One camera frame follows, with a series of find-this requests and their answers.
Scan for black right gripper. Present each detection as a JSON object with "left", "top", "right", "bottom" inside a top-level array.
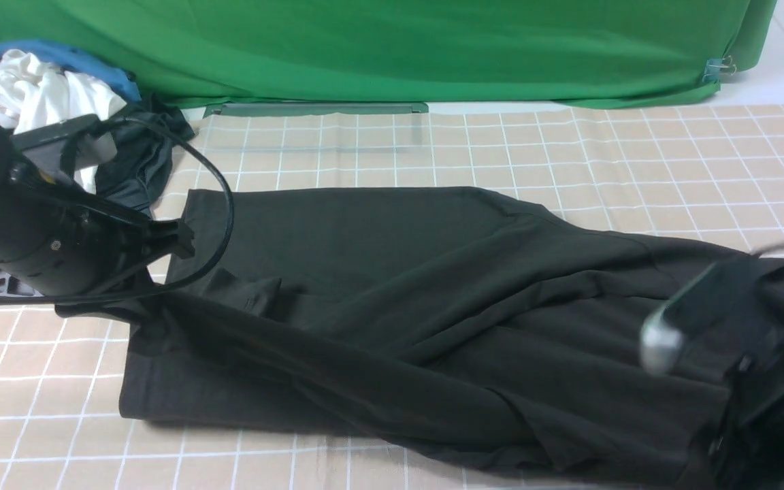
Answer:
[{"left": 708, "top": 337, "right": 784, "bottom": 489}]

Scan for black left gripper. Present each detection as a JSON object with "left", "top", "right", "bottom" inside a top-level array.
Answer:
[{"left": 0, "top": 127, "right": 194, "bottom": 299}]

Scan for dark gray long-sleeved shirt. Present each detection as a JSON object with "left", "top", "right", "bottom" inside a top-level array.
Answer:
[{"left": 59, "top": 187, "right": 784, "bottom": 489}]

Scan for dark teal crumpled garment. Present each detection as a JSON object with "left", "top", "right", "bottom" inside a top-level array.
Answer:
[{"left": 95, "top": 93, "right": 195, "bottom": 215}]

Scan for clear acrylic board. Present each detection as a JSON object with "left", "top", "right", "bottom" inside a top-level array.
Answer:
[{"left": 194, "top": 111, "right": 432, "bottom": 153}]

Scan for blue crumpled garment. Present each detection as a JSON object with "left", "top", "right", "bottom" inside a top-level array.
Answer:
[{"left": 0, "top": 39, "right": 142, "bottom": 103}]

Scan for green backdrop cloth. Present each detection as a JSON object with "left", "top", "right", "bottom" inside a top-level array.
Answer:
[{"left": 0, "top": 1, "right": 776, "bottom": 110}]

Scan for white crumpled garment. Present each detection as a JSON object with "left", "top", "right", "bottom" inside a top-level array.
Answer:
[{"left": 0, "top": 50, "right": 127, "bottom": 195}]

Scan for beige checkered tablecloth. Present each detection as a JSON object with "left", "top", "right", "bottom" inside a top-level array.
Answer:
[{"left": 0, "top": 105, "right": 784, "bottom": 489}]

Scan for binder clips on backdrop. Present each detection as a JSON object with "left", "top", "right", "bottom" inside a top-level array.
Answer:
[{"left": 701, "top": 55, "right": 738, "bottom": 84}]

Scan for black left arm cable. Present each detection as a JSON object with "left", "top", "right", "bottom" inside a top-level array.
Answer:
[{"left": 0, "top": 116, "right": 235, "bottom": 307}]

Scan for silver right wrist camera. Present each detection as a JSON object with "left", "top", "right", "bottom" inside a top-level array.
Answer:
[{"left": 640, "top": 255, "right": 760, "bottom": 376}]

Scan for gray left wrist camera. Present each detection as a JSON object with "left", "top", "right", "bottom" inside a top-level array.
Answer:
[{"left": 10, "top": 114, "right": 118, "bottom": 193}]

